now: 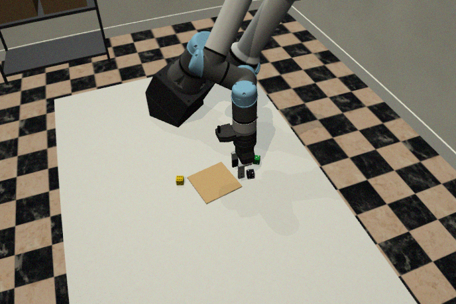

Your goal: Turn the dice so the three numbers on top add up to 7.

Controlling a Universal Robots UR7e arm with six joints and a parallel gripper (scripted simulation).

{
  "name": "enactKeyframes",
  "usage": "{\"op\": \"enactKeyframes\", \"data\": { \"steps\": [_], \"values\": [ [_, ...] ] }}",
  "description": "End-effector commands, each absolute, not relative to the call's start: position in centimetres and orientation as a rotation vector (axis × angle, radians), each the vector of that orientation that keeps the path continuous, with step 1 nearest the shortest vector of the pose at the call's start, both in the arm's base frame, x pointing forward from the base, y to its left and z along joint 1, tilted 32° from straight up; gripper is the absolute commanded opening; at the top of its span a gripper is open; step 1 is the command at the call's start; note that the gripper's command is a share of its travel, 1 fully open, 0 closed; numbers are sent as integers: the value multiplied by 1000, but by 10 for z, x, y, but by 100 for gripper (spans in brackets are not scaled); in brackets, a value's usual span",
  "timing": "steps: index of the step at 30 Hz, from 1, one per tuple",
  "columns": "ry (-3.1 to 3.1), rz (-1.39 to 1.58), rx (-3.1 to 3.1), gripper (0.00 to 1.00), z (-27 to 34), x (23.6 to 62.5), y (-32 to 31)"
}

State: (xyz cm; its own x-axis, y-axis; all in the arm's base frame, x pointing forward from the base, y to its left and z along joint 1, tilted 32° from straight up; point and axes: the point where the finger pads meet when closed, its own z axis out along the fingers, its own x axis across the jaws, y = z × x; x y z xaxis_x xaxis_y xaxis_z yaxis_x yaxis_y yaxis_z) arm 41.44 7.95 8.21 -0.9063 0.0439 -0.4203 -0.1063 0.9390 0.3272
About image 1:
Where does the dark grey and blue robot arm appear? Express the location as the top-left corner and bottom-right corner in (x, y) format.
(167, 0), (299, 124)

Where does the yellow die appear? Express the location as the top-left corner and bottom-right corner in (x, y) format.
(176, 176), (184, 185)

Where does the tan square mat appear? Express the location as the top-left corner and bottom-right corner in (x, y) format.
(187, 162), (242, 204)

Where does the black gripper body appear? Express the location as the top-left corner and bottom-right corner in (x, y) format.
(215, 116), (258, 165)

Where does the green die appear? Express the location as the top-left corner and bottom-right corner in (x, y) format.
(253, 155), (260, 165)

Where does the black die with white pips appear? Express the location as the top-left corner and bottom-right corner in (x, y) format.
(247, 169), (255, 179)

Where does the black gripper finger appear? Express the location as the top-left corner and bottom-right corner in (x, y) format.
(238, 163), (252, 179)
(231, 151), (239, 168)

